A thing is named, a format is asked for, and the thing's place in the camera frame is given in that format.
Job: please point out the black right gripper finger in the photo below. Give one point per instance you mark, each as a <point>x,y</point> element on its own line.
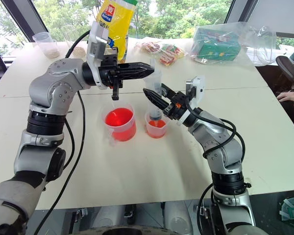
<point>167,91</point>
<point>156,99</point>

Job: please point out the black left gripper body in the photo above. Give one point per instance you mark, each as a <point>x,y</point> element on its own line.
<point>107,68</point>

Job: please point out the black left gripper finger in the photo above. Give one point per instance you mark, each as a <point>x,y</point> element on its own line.
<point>137,70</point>
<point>115,93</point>

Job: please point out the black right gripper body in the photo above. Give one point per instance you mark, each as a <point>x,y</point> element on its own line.
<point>177,105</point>

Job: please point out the clear plastic syringe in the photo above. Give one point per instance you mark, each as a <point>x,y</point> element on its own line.
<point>153,82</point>

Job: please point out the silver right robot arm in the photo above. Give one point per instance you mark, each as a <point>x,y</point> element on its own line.
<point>220,139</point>

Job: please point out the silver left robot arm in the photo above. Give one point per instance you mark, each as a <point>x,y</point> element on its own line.
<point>56,80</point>

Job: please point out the large clear cup red liquid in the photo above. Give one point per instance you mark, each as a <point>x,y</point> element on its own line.
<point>120,120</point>

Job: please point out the small clear cup red liquid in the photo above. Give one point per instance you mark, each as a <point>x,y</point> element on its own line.
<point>156,128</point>

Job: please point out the clear measuring cup with grains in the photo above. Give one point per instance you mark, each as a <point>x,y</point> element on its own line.
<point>47,44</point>
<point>79,52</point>

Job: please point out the red white snack packet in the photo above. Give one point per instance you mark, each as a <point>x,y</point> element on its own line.
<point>148,47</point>

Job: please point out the red green snack packet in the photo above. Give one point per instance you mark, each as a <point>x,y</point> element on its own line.
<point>172,55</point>

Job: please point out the yellow plastic bag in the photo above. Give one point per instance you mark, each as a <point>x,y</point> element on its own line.
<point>117,22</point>

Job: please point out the green cardboard box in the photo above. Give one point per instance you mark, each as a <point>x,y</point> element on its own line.
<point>216,46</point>

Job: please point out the clear plastic bag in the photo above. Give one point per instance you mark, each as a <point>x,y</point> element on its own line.
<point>254,39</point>

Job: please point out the grey rounded leg cover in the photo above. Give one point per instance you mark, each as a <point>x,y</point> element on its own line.
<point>110,215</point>
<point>177,216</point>

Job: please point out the black office chair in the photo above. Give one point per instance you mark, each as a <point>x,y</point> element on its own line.
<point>289,67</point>

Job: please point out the green white packets pile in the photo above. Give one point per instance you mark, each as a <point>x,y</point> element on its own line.
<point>292,209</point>

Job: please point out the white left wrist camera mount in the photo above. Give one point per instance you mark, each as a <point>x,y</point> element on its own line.
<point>94,49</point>

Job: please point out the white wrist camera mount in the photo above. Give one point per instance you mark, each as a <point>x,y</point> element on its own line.
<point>94,49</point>
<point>198,88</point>

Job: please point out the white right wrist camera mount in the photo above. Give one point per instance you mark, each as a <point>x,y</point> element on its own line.
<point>198,88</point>

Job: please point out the dark window frame post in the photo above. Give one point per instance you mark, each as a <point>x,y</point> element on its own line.
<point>24,17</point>
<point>235,11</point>

